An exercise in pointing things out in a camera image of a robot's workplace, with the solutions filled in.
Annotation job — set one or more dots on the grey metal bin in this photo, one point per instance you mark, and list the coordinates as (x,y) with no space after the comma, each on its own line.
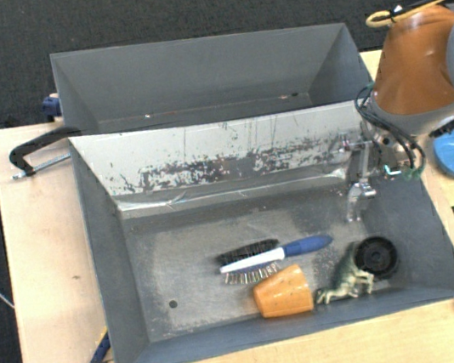
(225,224)

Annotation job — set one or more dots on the pale wood flat board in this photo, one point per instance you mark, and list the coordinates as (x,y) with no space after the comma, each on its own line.
(48,258)

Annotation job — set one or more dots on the green toy dinosaur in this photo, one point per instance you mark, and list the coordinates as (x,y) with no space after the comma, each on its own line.
(347,279)

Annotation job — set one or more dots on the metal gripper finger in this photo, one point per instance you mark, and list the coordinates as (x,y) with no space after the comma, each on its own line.
(362,191)
(352,147)

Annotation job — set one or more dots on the orange cup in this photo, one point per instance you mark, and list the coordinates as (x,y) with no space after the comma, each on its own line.
(282,294)

